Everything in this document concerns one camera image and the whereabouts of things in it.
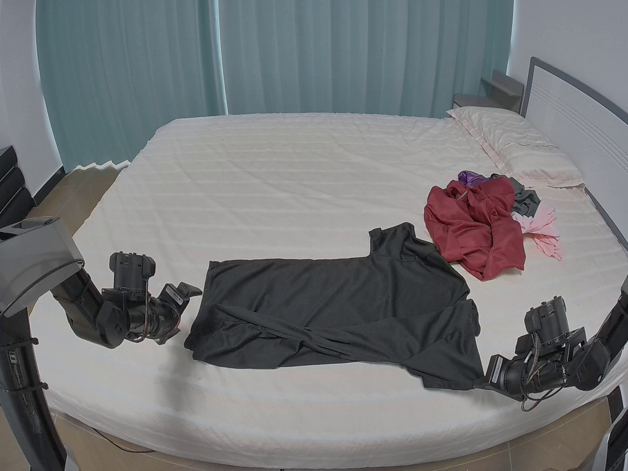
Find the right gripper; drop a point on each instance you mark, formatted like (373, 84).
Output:
(517, 376)

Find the dark red garment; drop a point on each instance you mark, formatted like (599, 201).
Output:
(466, 228)

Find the grey garment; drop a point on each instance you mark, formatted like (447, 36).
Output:
(525, 201)

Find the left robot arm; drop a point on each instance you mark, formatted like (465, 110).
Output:
(29, 263)

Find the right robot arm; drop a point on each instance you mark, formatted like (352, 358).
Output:
(593, 356)

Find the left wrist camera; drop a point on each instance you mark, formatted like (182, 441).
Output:
(174, 295)

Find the purple garment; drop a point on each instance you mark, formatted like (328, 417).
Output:
(471, 178)

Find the grey bedside table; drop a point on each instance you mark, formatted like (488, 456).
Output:
(485, 100)

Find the black chest of drawers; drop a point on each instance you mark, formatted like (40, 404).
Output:
(12, 179)

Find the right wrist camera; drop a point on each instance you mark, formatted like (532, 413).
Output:
(495, 371)

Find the black T-shirt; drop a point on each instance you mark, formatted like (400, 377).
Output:
(333, 307)

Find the pink garment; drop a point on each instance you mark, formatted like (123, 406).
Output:
(542, 228)

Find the bed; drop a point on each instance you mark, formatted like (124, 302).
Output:
(294, 174)

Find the blue-green curtain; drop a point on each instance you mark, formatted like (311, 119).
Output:
(127, 66)
(368, 42)

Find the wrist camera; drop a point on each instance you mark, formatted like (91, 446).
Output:
(174, 295)
(495, 371)

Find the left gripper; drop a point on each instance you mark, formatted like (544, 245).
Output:
(162, 319)

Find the cream pillow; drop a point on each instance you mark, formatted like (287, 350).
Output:
(520, 145)

